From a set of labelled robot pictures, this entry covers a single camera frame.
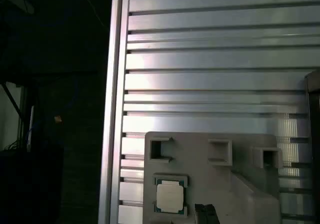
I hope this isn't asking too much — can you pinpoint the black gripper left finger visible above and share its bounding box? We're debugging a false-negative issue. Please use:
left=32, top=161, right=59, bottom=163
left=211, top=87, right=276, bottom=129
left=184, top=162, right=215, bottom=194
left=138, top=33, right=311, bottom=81
left=194, top=203, right=208, bottom=224

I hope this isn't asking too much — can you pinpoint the CPU with silver top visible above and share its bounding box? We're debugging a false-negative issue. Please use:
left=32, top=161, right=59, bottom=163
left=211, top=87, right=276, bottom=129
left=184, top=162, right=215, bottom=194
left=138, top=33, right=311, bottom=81
left=154, top=180, right=188, bottom=213

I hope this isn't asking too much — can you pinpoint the grey plastic parts rack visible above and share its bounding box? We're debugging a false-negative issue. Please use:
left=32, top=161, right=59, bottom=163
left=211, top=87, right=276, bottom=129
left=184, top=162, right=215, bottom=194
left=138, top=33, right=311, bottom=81
left=142, top=131, right=283, bottom=224

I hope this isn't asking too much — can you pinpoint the open black PC case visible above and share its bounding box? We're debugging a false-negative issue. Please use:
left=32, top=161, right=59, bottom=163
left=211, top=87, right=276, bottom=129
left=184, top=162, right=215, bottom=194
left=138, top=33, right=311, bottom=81
left=303, top=70, right=320, bottom=224

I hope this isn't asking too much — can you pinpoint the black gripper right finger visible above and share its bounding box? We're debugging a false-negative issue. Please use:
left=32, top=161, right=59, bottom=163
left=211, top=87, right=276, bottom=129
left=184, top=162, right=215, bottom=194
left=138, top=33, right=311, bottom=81
left=205, top=204, right=221, bottom=224

